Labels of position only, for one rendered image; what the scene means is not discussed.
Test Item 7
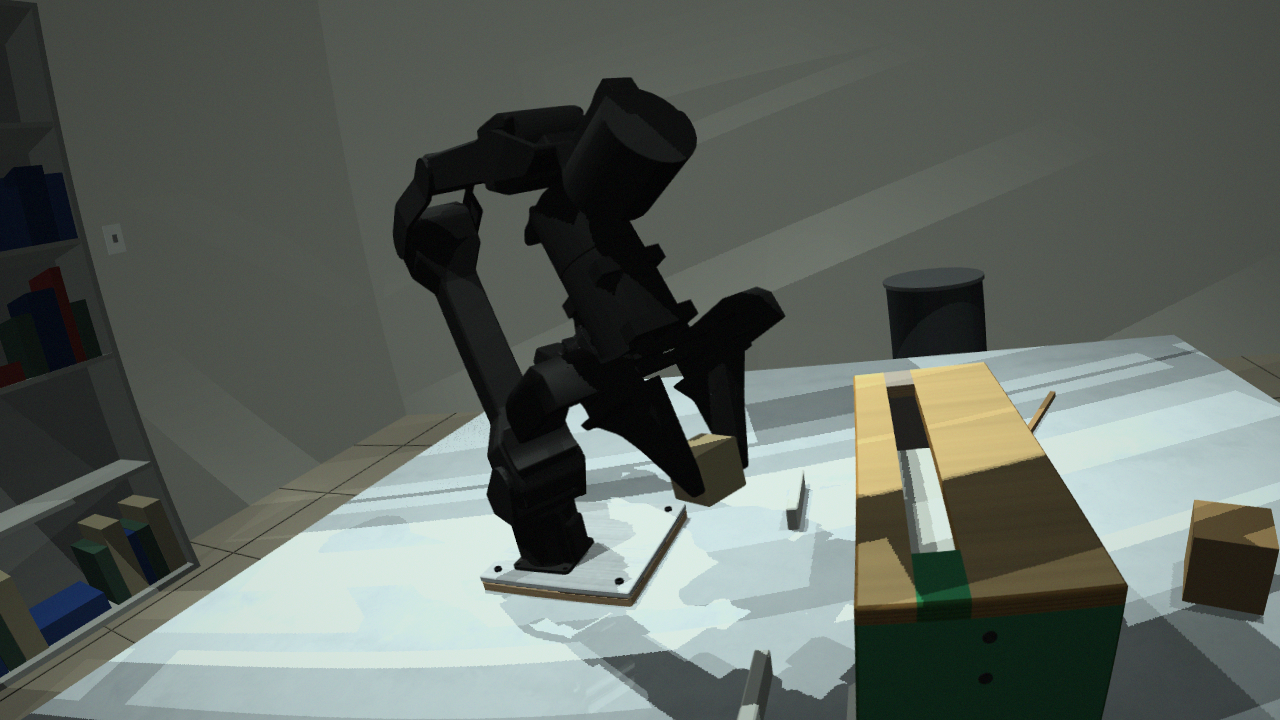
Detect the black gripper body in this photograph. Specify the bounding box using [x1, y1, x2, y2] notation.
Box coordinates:
[506, 236, 786, 445]

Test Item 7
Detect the brown wooden stick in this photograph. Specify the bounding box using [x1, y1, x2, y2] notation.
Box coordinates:
[1028, 391, 1055, 433]

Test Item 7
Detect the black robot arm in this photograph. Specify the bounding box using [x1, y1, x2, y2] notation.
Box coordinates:
[393, 77, 698, 575]

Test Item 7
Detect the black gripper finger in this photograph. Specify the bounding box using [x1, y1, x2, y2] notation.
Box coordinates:
[580, 375, 707, 498]
[673, 338, 753, 469]

